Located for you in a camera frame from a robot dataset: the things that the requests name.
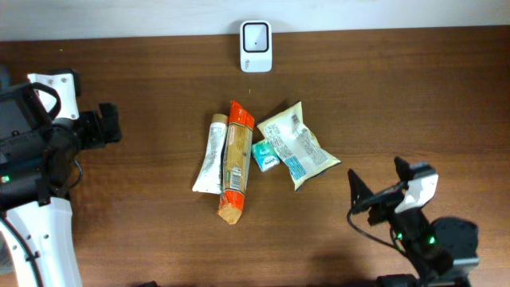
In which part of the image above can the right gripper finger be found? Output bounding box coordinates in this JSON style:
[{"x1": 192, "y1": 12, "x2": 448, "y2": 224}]
[
  {"x1": 394, "y1": 156, "x2": 414, "y2": 182},
  {"x1": 347, "y1": 169, "x2": 374, "y2": 208}
]

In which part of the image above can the yellow snack bag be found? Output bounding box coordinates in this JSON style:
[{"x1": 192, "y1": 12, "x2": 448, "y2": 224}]
[{"x1": 257, "y1": 101, "x2": 341, "y2": 191}]

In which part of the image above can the teal tissue pack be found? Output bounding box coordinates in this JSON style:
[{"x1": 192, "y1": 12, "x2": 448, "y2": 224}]
[{"x1": 252, "y1": 140, "x2": 281, "y2": 172}]

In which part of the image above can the white cream tube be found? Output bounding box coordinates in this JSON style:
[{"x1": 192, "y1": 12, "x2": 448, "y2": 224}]
[{"x1": 192, "y1": 114, "x2": 229, "y2": 195}]

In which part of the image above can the orange spaghetti packet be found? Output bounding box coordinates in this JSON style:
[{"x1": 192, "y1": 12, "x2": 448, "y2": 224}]
[{"x1": 218, "y1": 101, "x2": 254, "y2": 225}]

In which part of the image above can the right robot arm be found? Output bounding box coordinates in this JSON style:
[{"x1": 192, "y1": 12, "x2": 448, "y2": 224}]
[{"x1": 347, "y1": 156, "x2": 480, "y2": 287}]

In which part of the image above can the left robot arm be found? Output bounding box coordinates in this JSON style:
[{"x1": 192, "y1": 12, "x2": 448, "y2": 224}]
[{"x1": 1, "y1": 83, "x2": 122, "y2": 286}]

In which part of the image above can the white barcode scanner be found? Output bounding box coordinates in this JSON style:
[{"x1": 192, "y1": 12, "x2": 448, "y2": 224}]
[{"x1": 239, "y1": 20, "x2": 273, "y2": 73}]

